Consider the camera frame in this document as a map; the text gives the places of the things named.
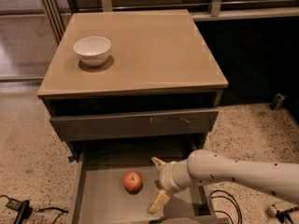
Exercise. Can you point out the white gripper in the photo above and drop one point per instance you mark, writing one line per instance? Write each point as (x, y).
(165, 176)

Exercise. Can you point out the red apple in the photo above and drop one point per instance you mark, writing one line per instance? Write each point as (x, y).
(132, 181)

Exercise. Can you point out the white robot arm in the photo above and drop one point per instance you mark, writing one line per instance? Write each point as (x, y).
(203, 167)

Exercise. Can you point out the open grey middle drawer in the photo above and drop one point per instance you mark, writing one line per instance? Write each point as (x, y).
(101, 198)

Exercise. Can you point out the grey drawer cabinet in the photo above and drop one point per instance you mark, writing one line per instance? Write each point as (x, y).
(158, 61)

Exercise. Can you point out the blue tape piece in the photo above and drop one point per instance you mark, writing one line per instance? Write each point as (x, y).
(71, 158)

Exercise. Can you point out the white power strip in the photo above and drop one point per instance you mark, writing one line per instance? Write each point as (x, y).
(277, 208)

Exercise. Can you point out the small grey floor device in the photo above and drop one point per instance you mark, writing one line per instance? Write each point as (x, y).
(277, 101)

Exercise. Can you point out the black power adapter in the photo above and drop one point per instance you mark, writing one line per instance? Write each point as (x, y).
(23, 209)

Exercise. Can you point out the white ceramic bowl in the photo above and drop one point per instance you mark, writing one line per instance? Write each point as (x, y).
(93, 50)

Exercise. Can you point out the metal railing frame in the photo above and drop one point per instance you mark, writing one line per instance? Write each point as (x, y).
(201, 10)

